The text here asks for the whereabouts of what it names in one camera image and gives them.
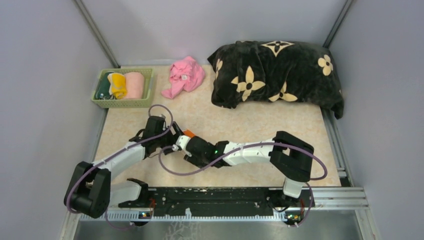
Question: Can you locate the rolled dark green towel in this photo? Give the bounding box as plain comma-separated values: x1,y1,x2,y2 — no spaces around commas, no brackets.
93,71,115,100

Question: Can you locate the pink towel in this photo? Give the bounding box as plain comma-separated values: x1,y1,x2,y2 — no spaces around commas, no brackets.
161,56,206,99

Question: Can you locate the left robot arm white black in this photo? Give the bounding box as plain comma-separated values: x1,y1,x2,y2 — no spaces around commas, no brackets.
63,116,184,219

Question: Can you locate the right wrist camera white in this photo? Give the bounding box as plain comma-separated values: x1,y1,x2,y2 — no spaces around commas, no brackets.
171,135,191,155

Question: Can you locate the grey yellow duck towel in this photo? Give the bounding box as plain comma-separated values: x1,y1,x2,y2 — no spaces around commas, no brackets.
107,72,127,100

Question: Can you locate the black floral pillow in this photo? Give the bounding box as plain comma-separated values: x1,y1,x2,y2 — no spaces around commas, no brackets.
207,40,345,119

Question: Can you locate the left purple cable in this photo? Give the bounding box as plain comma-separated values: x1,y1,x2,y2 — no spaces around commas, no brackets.
65,104,175,231

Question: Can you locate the rolled peach towel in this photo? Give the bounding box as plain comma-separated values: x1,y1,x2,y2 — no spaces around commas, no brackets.
124,72,145,100

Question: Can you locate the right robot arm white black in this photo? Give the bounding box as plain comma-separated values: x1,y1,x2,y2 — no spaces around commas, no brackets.
176,131,315,206

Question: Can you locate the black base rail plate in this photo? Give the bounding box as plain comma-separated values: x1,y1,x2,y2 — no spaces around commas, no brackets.
118,187,315,219

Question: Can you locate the green plastic basket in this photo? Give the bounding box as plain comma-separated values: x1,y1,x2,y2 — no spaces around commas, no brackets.
91,68,154,109

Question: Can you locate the orange peach towel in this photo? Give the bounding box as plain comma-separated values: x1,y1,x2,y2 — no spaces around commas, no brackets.
183,129,196,138

